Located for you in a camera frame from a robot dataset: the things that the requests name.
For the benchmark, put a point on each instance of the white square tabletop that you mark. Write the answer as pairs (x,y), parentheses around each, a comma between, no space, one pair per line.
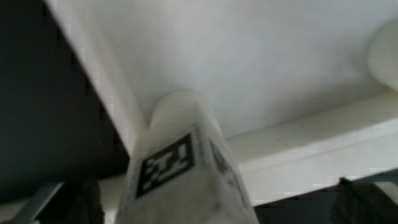
(269,54)

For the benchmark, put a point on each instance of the white table leg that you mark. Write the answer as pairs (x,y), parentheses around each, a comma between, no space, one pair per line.
(184,188)

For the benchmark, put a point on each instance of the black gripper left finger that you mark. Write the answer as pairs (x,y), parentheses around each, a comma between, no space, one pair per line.
(64,204)

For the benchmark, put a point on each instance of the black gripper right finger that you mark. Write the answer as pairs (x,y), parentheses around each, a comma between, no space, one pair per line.
(367,203)

